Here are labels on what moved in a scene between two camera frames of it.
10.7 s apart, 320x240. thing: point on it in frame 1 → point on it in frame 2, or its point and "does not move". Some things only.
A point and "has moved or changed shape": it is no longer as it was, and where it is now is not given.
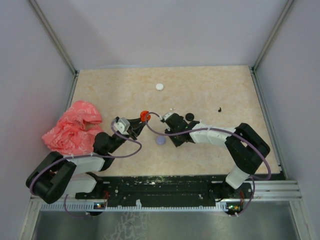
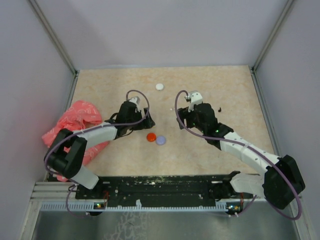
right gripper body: [176, 139] → [190, 116]
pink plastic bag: [69, 136] does not move
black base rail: [167, 191] does not move
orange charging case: [142, 116] has moved or changed shape
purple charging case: [160, 140] does not move
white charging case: [159, 86] does not move
